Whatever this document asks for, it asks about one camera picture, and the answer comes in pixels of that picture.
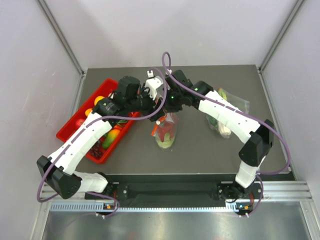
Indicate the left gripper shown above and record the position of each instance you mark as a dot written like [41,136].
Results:
[151,102]

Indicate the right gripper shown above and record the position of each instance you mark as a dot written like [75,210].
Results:
[169,108]

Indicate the clear zip bag red slider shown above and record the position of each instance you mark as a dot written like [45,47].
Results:
[173,116]

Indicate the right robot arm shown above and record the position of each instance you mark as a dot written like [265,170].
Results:
[257,137]

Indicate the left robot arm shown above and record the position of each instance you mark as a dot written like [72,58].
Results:
[58,170]

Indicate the fake cabbage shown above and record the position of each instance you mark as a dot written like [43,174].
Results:
[166,143]

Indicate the fake green cucumber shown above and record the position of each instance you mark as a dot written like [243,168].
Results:
[213,121]

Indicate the fake mango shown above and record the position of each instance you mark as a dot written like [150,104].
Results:
[110,137]

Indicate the fake leek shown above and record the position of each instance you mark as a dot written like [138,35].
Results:
[223,130]

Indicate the fake lemon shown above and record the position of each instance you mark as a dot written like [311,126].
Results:
[97,99]

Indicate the fake orange fruit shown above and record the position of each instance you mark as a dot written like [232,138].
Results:
[88,111]

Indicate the fake dark grapes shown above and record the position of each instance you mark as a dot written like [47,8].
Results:
[95,150]

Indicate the fake red apple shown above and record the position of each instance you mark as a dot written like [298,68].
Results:
[79,122]

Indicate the red plastic bin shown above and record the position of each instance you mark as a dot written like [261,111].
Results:
[69,130]

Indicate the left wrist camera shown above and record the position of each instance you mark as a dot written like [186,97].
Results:
[153,83]

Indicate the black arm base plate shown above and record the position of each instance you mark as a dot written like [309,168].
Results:
[179,190]

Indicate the grey cable duct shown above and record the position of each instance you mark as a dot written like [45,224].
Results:
[108,207]

